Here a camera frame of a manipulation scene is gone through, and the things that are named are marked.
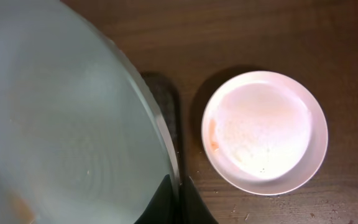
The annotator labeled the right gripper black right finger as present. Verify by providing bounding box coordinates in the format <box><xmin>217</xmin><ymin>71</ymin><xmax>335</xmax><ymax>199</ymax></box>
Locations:
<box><xmin>180</xmin><ymin>176</ymin><xmax>218</xmax><ymax>224</ymax></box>

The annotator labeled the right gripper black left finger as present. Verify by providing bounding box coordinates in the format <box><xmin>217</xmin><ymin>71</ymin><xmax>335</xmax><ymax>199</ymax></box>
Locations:
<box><xmin>135</xmin><ymin>175</ymin><xmax>177</xmax><ymax>224</ymax></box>

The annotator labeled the white plate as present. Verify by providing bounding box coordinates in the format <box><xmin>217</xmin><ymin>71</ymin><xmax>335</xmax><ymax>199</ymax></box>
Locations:
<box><xmin>201</xmin><ymin>71</ymin><xmax>329</xmax><ymax>195</ymax></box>

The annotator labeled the grey-green plate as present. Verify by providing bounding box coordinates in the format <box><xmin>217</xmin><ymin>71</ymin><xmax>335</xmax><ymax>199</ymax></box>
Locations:
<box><xmin>0</xmin><ymin>1</ymin><xmax>179</xmax><ymax>223</ymax></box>

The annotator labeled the brown serving tray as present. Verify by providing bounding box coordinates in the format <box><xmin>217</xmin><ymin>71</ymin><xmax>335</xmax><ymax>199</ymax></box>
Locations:
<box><xmin>140</xmin><ymin>71</ymin><xmax>185</xmax><ymax>185</ymax></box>

